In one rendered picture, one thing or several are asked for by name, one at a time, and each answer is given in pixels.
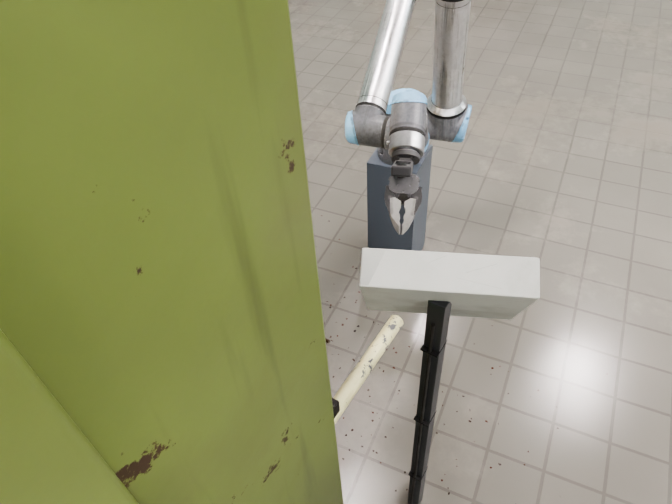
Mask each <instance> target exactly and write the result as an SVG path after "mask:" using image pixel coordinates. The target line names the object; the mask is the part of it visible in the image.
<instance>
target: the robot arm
mask: <svg viewBox="0 0 672 504"><path fill-rule="evenodd" d="M415 2H416V0H387V1H386V4H385V8H384V11H383V15H382V18H381V22H380V25H379V29H378V32H377V36H376V39H375V43H374V47H373V50H372V54H371V57H370V61H369V64H368V68H367V71H366V75H365V78H364V82H363V85H362V89H361V92H360V96H359V99H358V103H357V104H356V107H355V110H354V111H349V112H348V113H347V115H346V119H345V137H346V140H347V141H348V142H349V143H352V144H357V145H358V146H359V145H364V146H370V147H377V148H378V157H379V159H380V160H381V161H382V162H384V163H386V164H388V165H391V166H392V167H391V176H390V177H389V178H388V179H389V181H390V182H389V185H386V186H385V187H386V190H385V195H384V200H385V204H386V207H387V209H388V212H389V216H390V219H391V222H392V224H393V227H394V229H395V230H396V232H397V233H398V234H399V235H403V234H404V233H405V232H406V231H407V230H408V228H409V227H410V225H411V223H412V221H413V219H414V217H415V214H416V212H417V210H418V208H419V207H420V205H421V202H422V192H421V191H422V187H419V182H420V179H419V177H417V174H412V171H413V165H416V164H418V163H419V162H420V160H421V158H422V157H423V155H424V152H425V151H426V149H427V148H428V144H429V139H432V140H439V141H446V142H451V143H453V142H456V143H461V142H463V140H464V138H465V134H466V130H467V126H468V122H469V118H470V114H471V110H472V106H471V105H469V104H467V101H466V98H465V96H464V95H463V94H462V92H463V81H464V70H465V59H466V48H467V38H468V27H469V16H470V5H471V0H436V2H435V29H434V57H433V84H432V94H431V95H430V96H429V97H428V99H427V98H426V96H425V95H424V94H423V93H421V92H419V91H417V90H415V89H411V88H407V89H405V88H402V89H397V90H394V91H392V87H393V83H394V79H395V76H396V72H397V68H398V65H399V61H400V57H401V53H402V50H403V46H404V42H405V39H406V35H407V31H408V27H409V24H410V20H411V16H412V13H413V9H414V5H415ZM391 91H392V92H391ZM401 205H404V209H405V215H404V216H403V219H404V222H403V224H402V226H401V224H400V222H399V221H400V214H399V210H400V209H401Z"/></svg>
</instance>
